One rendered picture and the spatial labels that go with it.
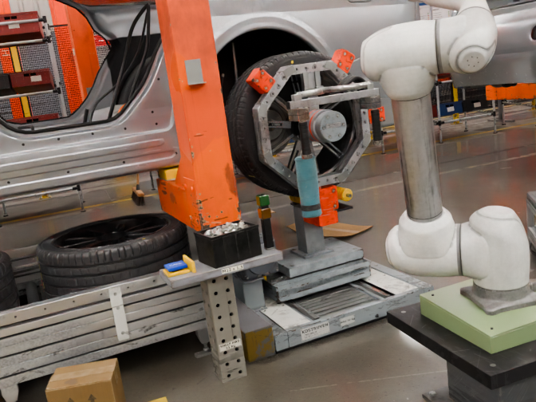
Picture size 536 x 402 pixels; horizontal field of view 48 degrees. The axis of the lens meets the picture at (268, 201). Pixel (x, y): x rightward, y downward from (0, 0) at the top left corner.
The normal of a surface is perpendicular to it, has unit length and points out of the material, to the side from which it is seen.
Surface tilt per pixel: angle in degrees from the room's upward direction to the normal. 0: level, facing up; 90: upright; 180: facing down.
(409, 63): 118
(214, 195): 90
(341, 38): 90
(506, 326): 3
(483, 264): 94
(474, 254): 84
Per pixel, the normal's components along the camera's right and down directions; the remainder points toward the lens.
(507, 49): -0.89, 0.19
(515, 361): -0.13, -0.97
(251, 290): 0.40, 0.14
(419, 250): -0.40, 0.48
